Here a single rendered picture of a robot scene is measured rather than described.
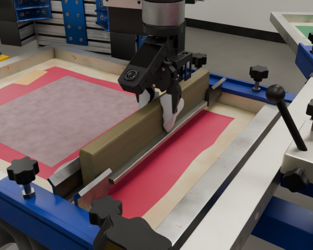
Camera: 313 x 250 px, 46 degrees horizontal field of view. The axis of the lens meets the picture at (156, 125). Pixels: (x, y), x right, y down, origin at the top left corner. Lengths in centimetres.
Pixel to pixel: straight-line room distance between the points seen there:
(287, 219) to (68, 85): 68
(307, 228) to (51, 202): 42
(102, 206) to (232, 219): 17
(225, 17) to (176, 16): 421
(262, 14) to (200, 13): 80
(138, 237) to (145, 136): 50
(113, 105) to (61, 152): 22
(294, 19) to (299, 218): 118
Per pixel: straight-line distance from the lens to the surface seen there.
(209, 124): 86
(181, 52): 72
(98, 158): 59
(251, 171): 59
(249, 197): 54
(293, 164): 58
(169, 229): 55
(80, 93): 102
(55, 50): 128
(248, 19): 475
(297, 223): 70
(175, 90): 68
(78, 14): 139
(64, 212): 58
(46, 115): 93
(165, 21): 65
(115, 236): 19
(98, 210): 48
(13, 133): 88
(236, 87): 94
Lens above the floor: 139
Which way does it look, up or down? 31 degrees down
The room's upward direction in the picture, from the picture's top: straight up
